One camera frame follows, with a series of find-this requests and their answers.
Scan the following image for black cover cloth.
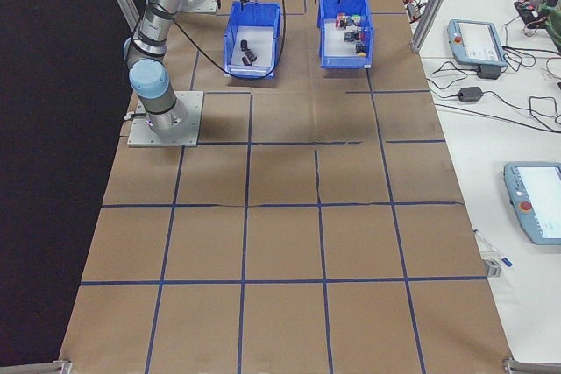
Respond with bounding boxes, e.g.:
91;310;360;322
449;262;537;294
0;0;146;362

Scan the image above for black adapter power cable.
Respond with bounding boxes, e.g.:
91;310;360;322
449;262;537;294
427;58;561;135

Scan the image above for black power adapter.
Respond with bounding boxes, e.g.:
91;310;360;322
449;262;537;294
476;65;504;81
458;87;485;103

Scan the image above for clear plastic piece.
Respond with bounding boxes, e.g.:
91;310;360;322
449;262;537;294
472;229;501;261

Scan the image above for grey teach pendant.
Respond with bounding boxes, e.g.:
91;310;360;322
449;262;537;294
446;18;508;67
502;161;561;246

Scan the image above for white foam liner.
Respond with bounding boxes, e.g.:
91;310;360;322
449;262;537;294
231;30;275;69
323;25;359;58

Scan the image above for aluminium profile rail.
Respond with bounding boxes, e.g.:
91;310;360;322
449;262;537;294
0;359;72;374
502;358;561;374

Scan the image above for blue plastic battery bin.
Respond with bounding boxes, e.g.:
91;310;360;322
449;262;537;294
223;0;282;81

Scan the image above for black circuit board red parts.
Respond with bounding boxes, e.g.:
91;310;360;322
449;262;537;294
515;0;544;20

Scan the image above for white side table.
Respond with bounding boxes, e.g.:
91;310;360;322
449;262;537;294
387;0;561;374

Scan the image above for blue plastic button bin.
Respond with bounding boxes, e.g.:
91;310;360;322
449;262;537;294
317;0;374;71

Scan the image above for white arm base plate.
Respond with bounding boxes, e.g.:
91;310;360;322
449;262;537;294
126;90;205;147
174;0;220;14

